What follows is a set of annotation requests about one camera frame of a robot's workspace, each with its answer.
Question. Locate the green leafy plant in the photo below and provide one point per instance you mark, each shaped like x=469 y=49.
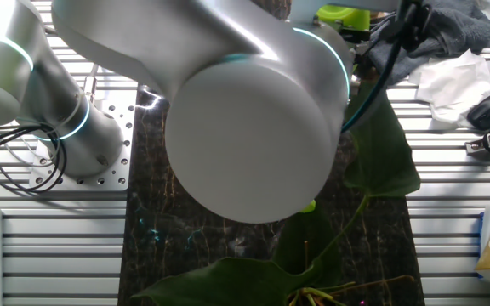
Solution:
x=381 y=161

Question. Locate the black computer mouse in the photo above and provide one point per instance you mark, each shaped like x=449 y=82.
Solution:
x=483 y=114

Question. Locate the grey towel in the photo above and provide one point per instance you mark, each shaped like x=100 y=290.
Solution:
x=453 y=30

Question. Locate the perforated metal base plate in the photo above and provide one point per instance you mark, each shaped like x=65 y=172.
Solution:
x=113 y=170

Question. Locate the dark marble-pattern board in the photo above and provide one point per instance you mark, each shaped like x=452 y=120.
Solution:
x=164 y=238

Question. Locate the white tissue paper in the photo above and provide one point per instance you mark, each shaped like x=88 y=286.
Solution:
x=449 y=85

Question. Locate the metal camera bracket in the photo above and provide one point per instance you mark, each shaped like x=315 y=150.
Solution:
x=476 y=148

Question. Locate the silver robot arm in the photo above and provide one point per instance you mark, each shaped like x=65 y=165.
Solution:
x=228 y=106

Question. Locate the lime green watering can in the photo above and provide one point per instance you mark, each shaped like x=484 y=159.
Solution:
x=343 y=17

